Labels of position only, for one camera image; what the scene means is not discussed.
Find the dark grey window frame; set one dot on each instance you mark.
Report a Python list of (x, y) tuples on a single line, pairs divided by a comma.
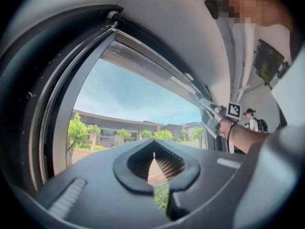
[(59, 99)]

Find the green tree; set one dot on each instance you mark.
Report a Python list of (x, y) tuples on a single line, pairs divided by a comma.
[(76, 132)]

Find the person's right forearm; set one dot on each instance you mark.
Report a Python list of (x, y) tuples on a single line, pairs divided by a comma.
[(247, 137)]

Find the person's white shirt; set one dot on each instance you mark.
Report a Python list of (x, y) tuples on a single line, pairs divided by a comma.
[(281, 94)]

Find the silver squeegee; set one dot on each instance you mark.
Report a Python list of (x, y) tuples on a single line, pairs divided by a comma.
[(206, 104)]

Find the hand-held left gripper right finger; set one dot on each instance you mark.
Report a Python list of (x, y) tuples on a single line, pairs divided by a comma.
[(209, 175)]

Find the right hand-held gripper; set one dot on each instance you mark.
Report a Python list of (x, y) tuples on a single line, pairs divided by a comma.
[(234, 110)]

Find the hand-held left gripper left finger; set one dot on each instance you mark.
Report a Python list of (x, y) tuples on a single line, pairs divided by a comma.
[(100, 199)]

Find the black head-worn camera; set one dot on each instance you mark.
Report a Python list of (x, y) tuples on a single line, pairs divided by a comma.
[(212, 5)]

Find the clear window glass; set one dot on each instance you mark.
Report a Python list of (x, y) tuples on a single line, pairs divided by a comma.
[(131, 99)]

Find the brown building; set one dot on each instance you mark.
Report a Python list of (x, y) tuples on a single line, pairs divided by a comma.
[(114, 126)]

